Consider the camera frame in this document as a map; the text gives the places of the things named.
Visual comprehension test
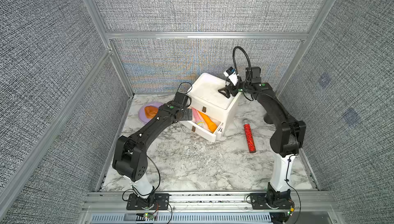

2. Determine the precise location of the white three-drawer storage unit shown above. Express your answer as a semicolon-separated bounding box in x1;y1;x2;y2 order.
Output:
187;73;242;133

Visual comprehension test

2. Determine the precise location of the white bottom drawer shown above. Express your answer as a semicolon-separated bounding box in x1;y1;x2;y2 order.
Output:
181;108;225;143

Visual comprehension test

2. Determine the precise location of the red glitter microphone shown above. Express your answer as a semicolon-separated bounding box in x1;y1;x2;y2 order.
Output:
243;119;256;153

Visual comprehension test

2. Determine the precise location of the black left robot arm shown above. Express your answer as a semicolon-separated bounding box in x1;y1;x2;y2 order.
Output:
112;92;192;199

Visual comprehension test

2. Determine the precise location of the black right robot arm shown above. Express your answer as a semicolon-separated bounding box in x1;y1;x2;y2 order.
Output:
218;67;306;209

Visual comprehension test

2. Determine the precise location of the pink microphone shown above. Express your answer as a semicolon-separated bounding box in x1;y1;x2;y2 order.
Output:
192;108;207;129

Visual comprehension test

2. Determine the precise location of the orange microphone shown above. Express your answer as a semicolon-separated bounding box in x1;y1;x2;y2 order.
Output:
199;111;217;133

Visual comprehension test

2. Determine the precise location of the orange pastry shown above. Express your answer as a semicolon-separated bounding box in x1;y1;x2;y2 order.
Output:
144;106;159;119

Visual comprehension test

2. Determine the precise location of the purple plate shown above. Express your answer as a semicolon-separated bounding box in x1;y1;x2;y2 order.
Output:
138;102;163;124

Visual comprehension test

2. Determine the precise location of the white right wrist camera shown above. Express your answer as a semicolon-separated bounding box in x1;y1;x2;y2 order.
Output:
223;67;239;86

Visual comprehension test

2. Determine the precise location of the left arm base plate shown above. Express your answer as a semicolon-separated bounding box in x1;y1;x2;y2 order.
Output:
126;193;170;211

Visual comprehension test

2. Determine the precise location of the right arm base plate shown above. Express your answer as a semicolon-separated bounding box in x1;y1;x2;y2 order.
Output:
249;192;294;210

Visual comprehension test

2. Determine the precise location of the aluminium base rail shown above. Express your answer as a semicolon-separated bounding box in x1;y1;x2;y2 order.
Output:
78;190;346;224

